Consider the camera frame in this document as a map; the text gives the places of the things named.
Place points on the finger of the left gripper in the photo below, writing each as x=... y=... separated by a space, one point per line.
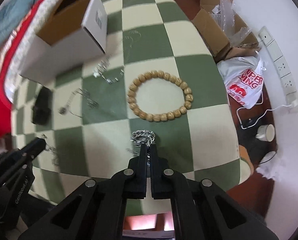
x=34 y=148

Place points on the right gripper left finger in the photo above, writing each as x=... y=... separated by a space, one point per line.
x=137 y=184

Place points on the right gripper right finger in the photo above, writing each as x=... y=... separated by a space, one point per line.
x=161 y=185

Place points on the black smart watch band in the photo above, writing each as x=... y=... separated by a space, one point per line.
x=42 y=107

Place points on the white cardboard jewelry box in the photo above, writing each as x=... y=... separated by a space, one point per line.
x=72 y=36

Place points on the green white checkered tablecloth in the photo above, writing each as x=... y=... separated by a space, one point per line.
x=161 y=78

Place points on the red patterned bedspread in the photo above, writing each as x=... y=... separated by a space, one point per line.
x=14 y=49

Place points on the white mug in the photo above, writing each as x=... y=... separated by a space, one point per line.
x=266 y=133

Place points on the white red plastic bag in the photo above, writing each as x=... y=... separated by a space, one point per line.
x=243 y=78

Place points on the white power strip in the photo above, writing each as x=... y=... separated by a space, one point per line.
x=282 y=69

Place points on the brown cardboard box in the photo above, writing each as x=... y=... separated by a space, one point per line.
x=216 y=40

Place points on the clear plastic packaging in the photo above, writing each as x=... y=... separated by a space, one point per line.
x=224 y=16

